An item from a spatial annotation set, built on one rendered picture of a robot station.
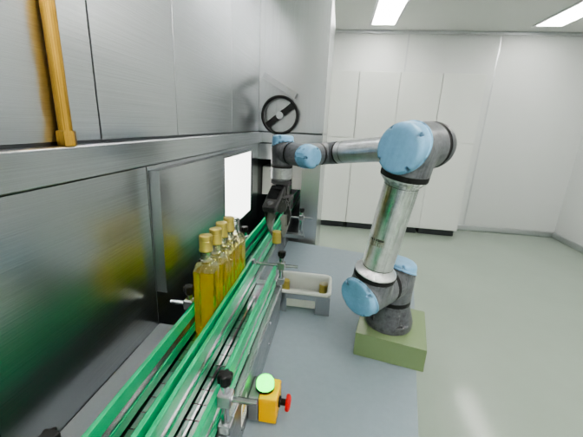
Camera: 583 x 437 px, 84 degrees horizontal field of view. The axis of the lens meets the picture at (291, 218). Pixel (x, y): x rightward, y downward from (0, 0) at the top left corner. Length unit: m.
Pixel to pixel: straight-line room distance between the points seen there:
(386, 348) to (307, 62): 1.46
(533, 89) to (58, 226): 5.57
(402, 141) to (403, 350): 0.63
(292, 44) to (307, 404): 1.67
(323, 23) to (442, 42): 3.55
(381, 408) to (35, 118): 0.97
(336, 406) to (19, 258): 0.76
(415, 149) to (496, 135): 4.82
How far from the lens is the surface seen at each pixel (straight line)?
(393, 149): 0.78
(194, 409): 0.79
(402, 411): 1.01
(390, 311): 1.09
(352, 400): 1.00
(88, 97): 0.75
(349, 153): 1.06
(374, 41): 5.24
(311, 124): 1.91
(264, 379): 0.88
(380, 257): 0.88
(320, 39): 1.96
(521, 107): 5.67
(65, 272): 0.72
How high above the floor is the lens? 1.45
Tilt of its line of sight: 16 degrees down
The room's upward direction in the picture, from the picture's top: 3 degrees clockwise
